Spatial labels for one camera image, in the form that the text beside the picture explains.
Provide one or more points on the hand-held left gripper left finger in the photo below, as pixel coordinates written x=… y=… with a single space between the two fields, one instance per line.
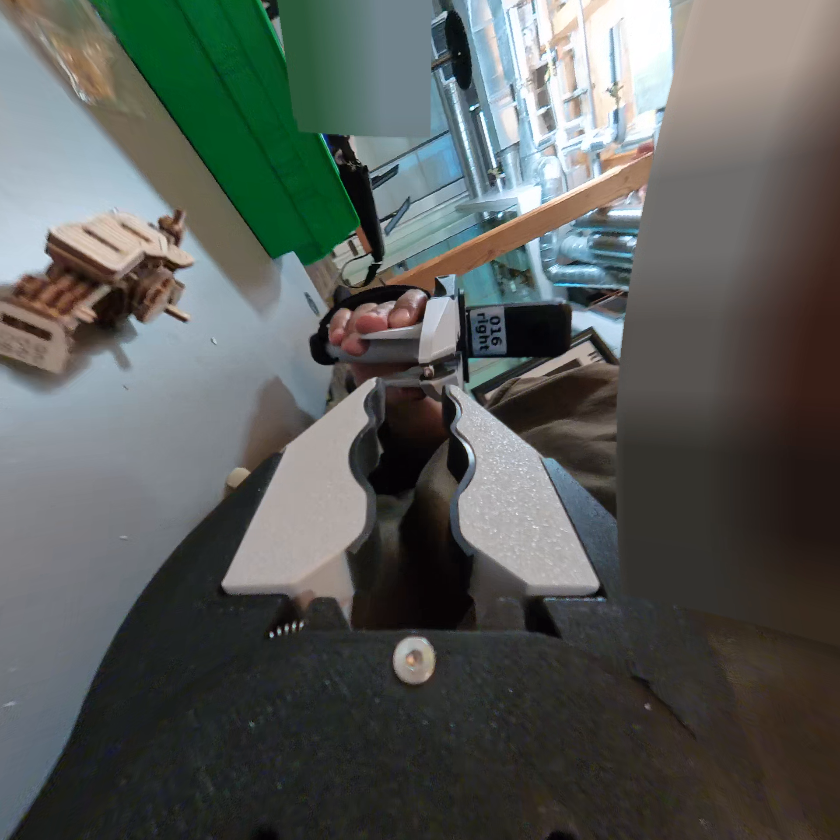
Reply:
x=308 y=499

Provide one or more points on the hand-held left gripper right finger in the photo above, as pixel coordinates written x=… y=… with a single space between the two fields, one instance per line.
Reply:
x=518 y=512

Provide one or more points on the grey desk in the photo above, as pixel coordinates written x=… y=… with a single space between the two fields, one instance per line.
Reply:
x=131 y=459

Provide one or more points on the person's right hand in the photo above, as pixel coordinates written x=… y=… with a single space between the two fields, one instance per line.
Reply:
x=380 y=316

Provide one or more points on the small beige peg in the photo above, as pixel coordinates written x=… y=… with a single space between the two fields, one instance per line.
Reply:
x=237 y=482

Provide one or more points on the olive shirt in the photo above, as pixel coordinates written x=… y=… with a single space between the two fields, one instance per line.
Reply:
x=564 y=426

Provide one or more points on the wooden beam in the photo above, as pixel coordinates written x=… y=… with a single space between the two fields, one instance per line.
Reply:
x=525 y=223

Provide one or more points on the black round fan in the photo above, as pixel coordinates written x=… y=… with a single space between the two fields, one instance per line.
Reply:
x=457 y=46

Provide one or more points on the wooden model vehicle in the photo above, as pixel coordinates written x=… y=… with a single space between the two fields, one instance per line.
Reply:
x=98 y=282

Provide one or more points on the green plastic crate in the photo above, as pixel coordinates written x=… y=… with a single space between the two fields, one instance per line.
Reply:
x=249 y=131

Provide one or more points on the clear bag of wooden parts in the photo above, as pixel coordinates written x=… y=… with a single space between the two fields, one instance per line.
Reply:
x=72 y=46

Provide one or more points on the black picture frame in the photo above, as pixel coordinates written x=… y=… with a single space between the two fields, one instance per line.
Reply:
x=577 y=358

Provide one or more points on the silver ventilation duct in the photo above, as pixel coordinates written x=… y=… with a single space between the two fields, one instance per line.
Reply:
x=469 y=138

